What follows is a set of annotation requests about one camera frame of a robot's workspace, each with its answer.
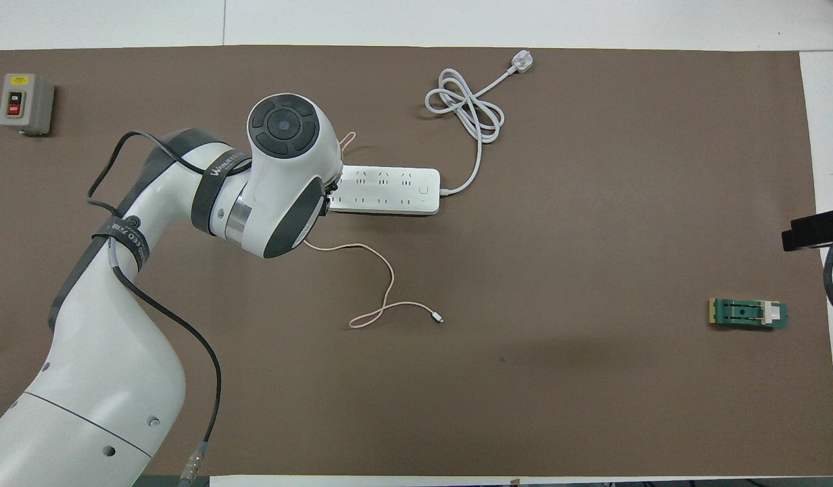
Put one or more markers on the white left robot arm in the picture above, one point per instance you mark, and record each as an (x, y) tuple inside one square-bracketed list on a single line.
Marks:
[(105, 352)]

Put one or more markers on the white power strip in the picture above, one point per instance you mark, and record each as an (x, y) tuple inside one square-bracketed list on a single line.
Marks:
[(396, 191)]

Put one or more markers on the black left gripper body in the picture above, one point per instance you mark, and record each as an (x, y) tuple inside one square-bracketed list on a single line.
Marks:
[(332, 193)]

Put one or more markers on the brown paper table mat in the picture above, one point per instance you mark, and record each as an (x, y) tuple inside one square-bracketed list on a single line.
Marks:
[(592, 406)]

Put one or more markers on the grey on-off switch box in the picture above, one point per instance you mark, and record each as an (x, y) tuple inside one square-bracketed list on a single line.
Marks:
[(24, 101)]

